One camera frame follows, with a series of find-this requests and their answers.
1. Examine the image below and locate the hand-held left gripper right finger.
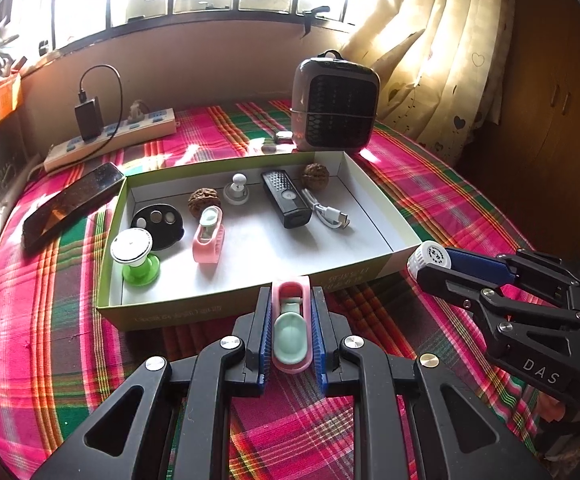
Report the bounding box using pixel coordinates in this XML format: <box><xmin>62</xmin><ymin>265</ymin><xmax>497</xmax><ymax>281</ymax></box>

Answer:
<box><xmin>310</xmin><ymin>285</ymin><xmax>553</xmax><ymax>480</ymax></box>

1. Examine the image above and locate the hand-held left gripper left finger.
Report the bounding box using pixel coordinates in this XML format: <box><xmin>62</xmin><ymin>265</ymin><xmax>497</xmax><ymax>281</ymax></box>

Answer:
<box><xmin>32</xmin><ymin>285</ymin><xmax>277</xmax><ymax>480</ymax></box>

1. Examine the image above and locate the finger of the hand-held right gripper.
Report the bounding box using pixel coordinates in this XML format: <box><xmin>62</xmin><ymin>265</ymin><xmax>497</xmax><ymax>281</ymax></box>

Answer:
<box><xmin>416</xmin><ymin>265</ymin><xmax>580</xmax><ymax>357</ymax></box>
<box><xmin>442</xmin><ymin>246</ymin><xmax>580</xmax><ymax>306</ymax></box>

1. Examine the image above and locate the pink clip with mint pad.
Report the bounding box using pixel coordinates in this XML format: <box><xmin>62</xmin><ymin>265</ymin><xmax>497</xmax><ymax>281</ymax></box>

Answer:
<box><xmin>270</xmin><ymin>276</ymin><xmax>315</xmax><ymax>375</ymax></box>
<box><xmin>191</xmin><ymin>206</ymin><xmax>227</xmax><ymax>264</ymax></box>

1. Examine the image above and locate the white ribbed cap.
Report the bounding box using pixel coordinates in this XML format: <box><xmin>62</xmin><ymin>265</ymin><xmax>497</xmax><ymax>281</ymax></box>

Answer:
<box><xmin>406</xmin><ymin>241</ymin><xmax>452</xmax><ymax>278</ymax></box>

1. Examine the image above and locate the green white cardboard box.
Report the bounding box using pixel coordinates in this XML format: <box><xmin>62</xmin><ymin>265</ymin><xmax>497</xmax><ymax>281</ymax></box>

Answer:
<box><xmin>94</xmin><ymin>149</ymin><xmax>423</xmax><ymax>331</ymax></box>

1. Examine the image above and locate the white cable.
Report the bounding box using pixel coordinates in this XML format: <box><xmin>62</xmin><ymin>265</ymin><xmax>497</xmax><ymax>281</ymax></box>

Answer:
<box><xmin>301</xmin><ymin>189</ymin><xmax>351</xmax><ymax>232</ymax></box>

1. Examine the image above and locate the black rectangular device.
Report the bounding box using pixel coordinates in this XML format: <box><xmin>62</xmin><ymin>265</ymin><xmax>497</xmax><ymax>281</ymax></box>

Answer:
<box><xmin>261</xmin><ymin>169</ymin><xmax>313</xmax><ymax>229</ymax></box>

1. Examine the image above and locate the white ball mount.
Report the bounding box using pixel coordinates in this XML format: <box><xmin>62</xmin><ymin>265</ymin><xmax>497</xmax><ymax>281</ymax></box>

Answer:
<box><xmin>223</xmin><ymin>172</ymin><xmax>251</xmax><ymax>206</ymax></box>

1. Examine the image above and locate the brown walnut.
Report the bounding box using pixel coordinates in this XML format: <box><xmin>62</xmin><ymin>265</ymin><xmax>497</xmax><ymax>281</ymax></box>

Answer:
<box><xmin>187</xmin><ymin>187</ymin><xmax>221</xmax><ymax>218</ymax></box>
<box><xmin>302</xmin><ymin>162</ymin><xmax>331</xmax><ymax>191</ymax></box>

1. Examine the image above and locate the black oval magnet holder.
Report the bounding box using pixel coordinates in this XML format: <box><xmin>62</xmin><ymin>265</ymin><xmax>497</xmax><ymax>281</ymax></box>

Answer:
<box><xmin>130</xmin><ymin>203</ymin><xmax>185</xmax><ymax>252</ymax></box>

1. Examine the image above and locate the white disc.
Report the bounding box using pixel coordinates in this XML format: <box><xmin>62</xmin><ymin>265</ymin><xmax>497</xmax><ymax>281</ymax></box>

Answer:
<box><xmin>110</xmin><ymin>227</ymin><xmax>161</xmax><ymax>284</ymax></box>

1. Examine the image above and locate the brown wooden cabinet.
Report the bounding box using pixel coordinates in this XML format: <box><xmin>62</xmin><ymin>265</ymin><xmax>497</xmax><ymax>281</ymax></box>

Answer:
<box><xmin>457</xmin><ymin>0</ymin><xmax>580</xmax><ymax>261</ymax></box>

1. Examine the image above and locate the pink green plaid tablecloth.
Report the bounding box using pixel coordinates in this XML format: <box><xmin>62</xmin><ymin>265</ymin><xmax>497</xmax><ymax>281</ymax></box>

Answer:
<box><xmin>0</xmin><ymin>100</ymin><xmax>580</xmax><ymax>480</ymax></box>

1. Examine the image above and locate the small grey black heater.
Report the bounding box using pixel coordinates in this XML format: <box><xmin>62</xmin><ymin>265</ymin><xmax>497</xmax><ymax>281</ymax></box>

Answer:
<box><xmin>290</xmin><ymin>49</ymin><xmax>381</xmax><ymax>155</ymax></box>

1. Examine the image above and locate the cream heart print curtain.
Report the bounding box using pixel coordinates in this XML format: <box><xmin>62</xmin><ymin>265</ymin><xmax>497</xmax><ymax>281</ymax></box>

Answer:
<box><xmin>340</xmin><ymin>0</ymin><xmax>518</xmax><ymax>168</ymax></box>

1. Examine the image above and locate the black smartphone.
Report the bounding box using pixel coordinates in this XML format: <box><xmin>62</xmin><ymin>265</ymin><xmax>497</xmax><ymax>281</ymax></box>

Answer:
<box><xmin>22</xmin><ymin>161</ymin><xmax>126</xmax><ymax>256</ymax></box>

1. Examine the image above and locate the white power strip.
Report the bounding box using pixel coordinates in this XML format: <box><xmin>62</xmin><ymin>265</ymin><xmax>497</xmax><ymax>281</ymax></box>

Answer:
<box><xmin>44</xmin><ymin>106</ymin><xmax>178</xmax><ymax>173</ymax></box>

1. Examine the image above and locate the black charger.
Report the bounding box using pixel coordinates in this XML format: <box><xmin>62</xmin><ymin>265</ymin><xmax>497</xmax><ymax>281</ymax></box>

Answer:
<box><xmin>74</xmin><ymin>100</ymin><xmax>106</xmax><ymax>143</ymax></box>

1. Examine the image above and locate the black charger cable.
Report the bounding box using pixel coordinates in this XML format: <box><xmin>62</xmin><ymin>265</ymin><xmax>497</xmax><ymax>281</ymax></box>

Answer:
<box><xmin>78</xmin><ymin>64</ymin><xmax>124</xmax><ymax>161</ymax></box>

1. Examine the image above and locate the black window strap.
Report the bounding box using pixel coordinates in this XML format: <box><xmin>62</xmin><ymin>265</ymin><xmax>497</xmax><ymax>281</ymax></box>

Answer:
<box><xmin>300</xmin><ymin>5</ymin><xmax>331</xmax><ymax>38</ymax></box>

